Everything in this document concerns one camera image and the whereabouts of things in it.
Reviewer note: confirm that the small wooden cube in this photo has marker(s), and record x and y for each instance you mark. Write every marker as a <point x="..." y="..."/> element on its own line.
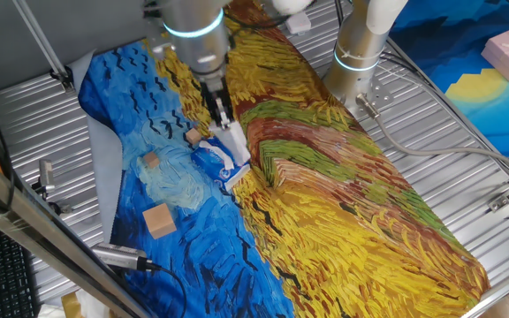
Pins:
<point x="193" y="136"/>
<point x="151" y="159"/>

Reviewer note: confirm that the aluminium frame beam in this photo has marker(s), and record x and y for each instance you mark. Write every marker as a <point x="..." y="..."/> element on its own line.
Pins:
<point x="51" y="247"/>

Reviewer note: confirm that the silver cylindrical camera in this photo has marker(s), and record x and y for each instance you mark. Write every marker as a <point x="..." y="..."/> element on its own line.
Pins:
<point x="117" y="256"/>

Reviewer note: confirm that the thin metal support rod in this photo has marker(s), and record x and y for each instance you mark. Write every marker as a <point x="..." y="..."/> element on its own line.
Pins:
<point x="42" y="44"/>

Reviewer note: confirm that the black keyboard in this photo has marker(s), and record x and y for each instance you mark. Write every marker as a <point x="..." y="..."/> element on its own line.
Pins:
<point x="5" y="274"/>

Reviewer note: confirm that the grey metal clamp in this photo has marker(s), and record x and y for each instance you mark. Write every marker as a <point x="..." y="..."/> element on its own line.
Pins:
<point x="46" y="174"/>

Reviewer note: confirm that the large wooden cube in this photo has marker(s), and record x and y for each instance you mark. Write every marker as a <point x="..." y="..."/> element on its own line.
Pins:
<point x="159" y="221"/>

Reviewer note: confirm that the blue and yellow backdrop cloth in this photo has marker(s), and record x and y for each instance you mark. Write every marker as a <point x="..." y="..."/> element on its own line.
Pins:
<point x="502" y="115"/>

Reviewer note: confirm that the white power strip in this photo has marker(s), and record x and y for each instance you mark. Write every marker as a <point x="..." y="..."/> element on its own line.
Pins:
<point x="299" y="23"/>

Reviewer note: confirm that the white tissue in gold box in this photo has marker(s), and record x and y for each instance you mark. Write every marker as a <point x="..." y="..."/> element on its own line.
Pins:
<point x="93" y="310"/>

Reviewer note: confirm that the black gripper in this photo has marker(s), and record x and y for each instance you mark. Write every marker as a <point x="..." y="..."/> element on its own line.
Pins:
<point x="216" y="93"/>

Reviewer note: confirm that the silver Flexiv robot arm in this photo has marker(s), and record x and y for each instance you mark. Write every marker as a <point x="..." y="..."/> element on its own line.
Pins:
<point x="197" y="44"/>

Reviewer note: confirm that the Van Gogh print tablecloth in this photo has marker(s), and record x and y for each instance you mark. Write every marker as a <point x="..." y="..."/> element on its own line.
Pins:
<point x="325" y="212"/>

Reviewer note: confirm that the gold tissue box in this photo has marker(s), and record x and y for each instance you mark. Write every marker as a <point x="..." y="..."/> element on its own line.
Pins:
<point x="71" y="305"/>

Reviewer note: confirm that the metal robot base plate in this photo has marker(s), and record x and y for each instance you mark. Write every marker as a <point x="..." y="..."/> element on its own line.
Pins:
<point x="380" y="95"/>

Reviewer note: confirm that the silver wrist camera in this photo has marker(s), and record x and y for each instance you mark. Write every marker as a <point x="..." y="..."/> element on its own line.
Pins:
<point x="159" y="46"/>

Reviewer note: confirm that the blue tissue pack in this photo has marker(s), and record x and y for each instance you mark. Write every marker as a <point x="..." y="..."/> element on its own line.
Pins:
<point x="210" y="170"/>

